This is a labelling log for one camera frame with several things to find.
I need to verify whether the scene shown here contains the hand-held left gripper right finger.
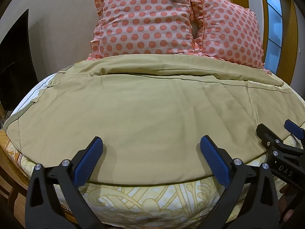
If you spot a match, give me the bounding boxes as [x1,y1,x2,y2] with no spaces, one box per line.
[200,135,286,229]

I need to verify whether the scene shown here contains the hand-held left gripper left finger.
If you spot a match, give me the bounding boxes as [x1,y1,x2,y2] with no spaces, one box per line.
[26,136,108,229]

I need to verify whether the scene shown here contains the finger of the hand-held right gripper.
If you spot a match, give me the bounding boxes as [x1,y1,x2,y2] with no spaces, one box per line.
[256,123,282,149]
[284,120,305,146]

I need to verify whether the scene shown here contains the khaki pants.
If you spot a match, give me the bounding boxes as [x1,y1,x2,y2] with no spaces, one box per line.
[3,54,305,187]

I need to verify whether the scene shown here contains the person's right hand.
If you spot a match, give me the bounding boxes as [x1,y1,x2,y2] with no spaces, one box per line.
[278,184,305,223]

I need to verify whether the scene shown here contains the yellow patterned bed sheet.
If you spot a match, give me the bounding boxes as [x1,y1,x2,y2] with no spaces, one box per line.
[3,73,305,229]

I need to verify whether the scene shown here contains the glass window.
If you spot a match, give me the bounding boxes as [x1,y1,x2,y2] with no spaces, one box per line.
[262,0,284,75]

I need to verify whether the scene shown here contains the small polka dot pillow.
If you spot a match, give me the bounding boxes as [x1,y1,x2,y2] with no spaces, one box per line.
[191,0,271,73]

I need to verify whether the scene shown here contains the large polka dot pillow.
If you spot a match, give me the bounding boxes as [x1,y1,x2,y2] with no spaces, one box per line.
[87,0,205,61]

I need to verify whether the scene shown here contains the wooden bed frame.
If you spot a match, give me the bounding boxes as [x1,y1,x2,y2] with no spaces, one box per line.
[0,122,80,229]

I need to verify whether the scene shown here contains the wooden window frame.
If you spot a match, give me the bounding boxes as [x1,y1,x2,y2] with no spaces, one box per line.
[228,0,299,85]

